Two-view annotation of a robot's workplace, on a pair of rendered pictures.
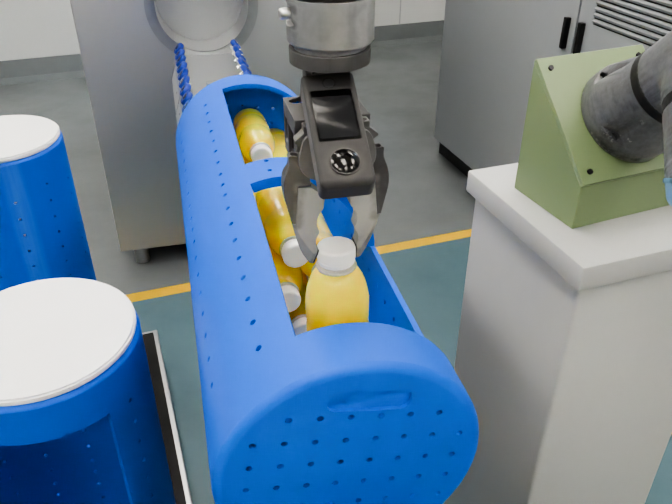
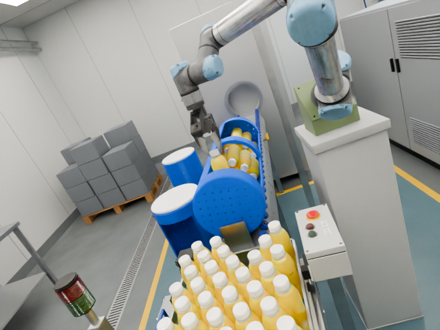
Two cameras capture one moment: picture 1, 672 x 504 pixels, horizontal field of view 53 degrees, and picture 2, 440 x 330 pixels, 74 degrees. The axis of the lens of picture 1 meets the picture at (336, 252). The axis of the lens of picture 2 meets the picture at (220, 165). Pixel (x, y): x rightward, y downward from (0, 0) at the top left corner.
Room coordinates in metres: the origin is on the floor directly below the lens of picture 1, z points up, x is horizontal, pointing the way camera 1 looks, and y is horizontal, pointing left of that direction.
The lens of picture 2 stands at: (-0.40, -0.52, 1.63)
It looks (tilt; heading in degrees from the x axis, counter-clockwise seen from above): 20 degrees down; 28
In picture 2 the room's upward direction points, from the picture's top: 23 degrees counter-clockwise
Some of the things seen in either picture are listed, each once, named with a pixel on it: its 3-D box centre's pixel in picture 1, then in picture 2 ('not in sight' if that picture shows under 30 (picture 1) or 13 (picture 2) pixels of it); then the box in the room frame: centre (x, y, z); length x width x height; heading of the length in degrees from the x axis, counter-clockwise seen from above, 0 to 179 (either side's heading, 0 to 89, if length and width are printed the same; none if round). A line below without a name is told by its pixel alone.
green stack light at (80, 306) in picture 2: not in sight; (80, 300); (-0.03, 0.23, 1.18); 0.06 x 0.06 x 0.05
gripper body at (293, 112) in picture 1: (328, 108); (201, 118); (0.60, 0.01, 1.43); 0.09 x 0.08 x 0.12; 14
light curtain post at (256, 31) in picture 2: not in sight; (288, 129); (1.95, 0.00, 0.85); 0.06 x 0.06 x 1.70; 14
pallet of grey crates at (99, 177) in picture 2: not in sight; (110, 171); (2.97, 3.19, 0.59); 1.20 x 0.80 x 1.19; 109
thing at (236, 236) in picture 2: not in sight; (237, 236); (0.43, -0.03, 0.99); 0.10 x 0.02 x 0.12; 104
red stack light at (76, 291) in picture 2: not in sight; (71, 288); (-0.03, 0.23, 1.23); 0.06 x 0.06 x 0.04
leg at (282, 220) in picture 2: not in sight; (281, 219); (1.46, 0.15, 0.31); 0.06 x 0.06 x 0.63; 14
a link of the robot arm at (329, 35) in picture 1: (326, 21); (192, 99); (0.59, 0.01, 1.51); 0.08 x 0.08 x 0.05
